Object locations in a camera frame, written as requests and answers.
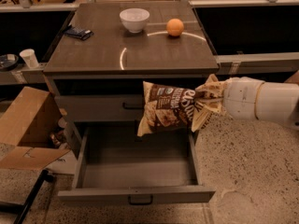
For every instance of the white ceramic bowl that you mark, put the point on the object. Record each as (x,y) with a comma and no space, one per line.
(134,19)

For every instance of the brown sea salt chip bag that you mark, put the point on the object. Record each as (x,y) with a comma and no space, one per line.
(166,108)

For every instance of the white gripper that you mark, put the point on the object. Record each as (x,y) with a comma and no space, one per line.
(240,97)

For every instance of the grey drawer cabinet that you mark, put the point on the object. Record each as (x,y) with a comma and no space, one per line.
(114,61)

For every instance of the cardboard box at right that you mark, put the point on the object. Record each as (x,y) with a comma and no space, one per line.
(293,79)

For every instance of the orange fruit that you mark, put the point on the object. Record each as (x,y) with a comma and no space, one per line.
(175,27)

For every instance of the open grey middle drawer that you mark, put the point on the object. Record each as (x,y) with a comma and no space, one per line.
(115,166)

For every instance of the dark round plate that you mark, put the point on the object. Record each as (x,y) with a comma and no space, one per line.
(8,62)

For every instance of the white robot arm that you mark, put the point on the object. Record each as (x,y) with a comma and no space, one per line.
(276,102)

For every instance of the dark blue snack packet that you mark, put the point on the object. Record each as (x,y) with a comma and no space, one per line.
(78,33)

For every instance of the open cardboard box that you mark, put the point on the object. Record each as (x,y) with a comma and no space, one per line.
(27,125)

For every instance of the closed grey top drawer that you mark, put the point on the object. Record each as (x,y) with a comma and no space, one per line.
(91,108)

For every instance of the white paper cup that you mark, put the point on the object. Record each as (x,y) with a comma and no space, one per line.
(29,56)

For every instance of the black metal stand leg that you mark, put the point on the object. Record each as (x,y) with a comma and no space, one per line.
(21,210)

